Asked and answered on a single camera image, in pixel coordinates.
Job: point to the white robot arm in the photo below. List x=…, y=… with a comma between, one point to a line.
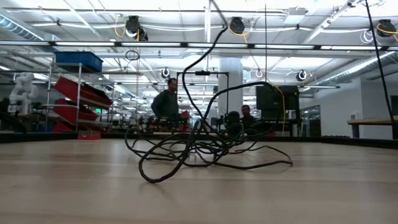
x=23, y=90

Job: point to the person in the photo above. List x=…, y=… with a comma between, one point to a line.
x=248, y=116
x=164, y=104

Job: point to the long ceiling light bar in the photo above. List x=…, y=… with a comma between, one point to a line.
x=155, y=44

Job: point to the metal shelf rack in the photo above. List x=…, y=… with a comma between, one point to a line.
x=79, y=93

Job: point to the red tilted shelf bin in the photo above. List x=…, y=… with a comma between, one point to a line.
x=62, y=127
x=71, y=112
x=77, y=90

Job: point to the blue storage bin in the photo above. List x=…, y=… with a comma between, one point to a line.
x=79, y=60

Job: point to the wooden bench table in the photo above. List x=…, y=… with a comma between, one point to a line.
x=370, y=120

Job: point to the black gantry frame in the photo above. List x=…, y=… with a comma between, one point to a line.
x=202, y=73

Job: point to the black aluminium table frame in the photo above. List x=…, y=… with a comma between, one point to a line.
x=46, y=136

